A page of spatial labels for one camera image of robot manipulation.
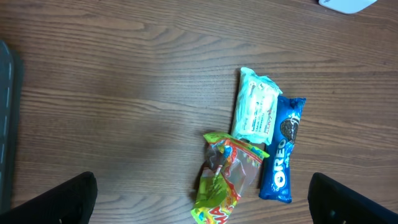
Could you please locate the green gummy candy bag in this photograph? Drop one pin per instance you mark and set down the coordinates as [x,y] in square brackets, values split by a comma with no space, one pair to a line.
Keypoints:
[231,166]

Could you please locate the blue Oreo cookie pack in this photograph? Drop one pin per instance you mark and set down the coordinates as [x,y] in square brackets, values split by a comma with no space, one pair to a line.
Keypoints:
[275,181]

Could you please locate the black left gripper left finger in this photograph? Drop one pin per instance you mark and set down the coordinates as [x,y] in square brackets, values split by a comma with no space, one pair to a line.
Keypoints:
[68,203]

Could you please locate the grey plastic mesh basket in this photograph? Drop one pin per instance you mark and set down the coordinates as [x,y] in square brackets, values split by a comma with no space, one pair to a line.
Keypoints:
[7,80]

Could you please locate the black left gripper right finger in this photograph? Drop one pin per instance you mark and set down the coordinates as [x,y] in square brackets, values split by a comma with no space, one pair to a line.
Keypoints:
[331,202]

